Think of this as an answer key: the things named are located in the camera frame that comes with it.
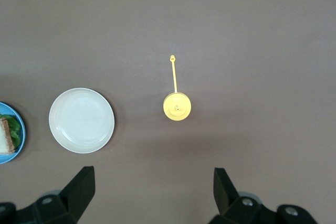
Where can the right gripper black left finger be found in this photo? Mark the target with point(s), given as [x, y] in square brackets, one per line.
[52, 208]

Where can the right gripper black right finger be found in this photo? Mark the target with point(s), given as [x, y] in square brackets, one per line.
[249, 212]

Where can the green lettuce leaf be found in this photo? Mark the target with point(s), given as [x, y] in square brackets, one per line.
[15, 127]

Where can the yellow squeeze sauce bottle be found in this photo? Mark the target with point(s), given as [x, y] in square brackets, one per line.
[177, 108]

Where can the blue round plate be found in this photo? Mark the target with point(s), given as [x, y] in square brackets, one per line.
[6, 159]

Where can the beige round plate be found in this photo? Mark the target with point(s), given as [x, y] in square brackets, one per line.
[81, 120]

